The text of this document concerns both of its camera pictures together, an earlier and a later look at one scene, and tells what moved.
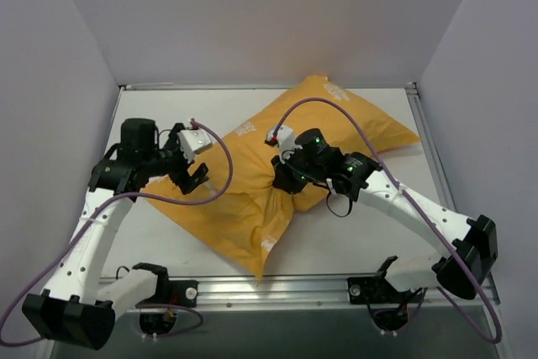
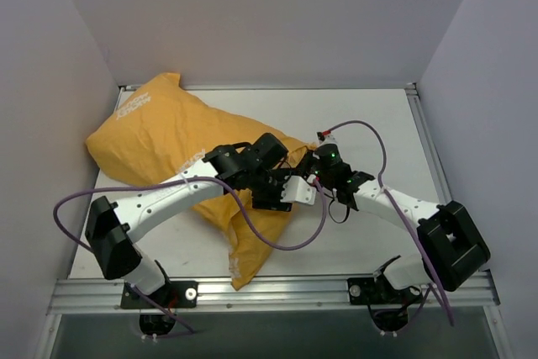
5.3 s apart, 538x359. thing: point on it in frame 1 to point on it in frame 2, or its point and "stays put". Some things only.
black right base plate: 379,289 stays put
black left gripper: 181,170 to 271,197
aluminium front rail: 319,295 stays put
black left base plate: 181,293 stays put
